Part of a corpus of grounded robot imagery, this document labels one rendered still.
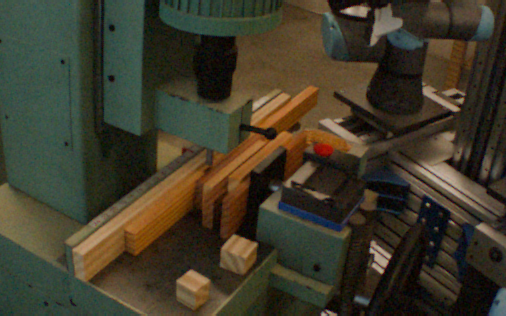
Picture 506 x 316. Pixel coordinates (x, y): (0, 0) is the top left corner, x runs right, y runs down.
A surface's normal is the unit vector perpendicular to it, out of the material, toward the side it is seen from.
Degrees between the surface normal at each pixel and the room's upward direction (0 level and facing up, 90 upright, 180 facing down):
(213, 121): 90
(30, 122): 90
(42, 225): 0
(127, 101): 90
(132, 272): 0
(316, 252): 90
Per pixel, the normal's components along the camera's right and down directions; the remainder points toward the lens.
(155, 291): 0.09, -0.85
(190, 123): -0.49, 0.41
